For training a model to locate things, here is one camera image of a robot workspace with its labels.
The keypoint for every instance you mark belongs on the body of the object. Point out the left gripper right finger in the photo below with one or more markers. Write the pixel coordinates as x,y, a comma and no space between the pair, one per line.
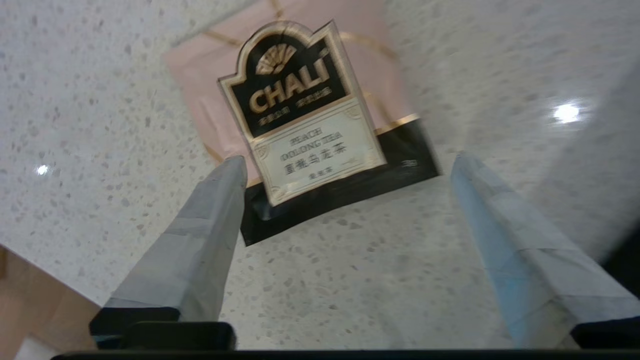
530,260

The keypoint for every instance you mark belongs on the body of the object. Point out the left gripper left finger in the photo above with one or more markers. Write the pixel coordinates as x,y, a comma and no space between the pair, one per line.
190,260

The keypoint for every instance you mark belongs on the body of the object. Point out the pink black tea packet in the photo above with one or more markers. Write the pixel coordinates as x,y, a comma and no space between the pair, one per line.
300,115

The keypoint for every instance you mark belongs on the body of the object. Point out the brown wooden door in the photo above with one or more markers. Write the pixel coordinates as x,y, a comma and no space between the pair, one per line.
35,305

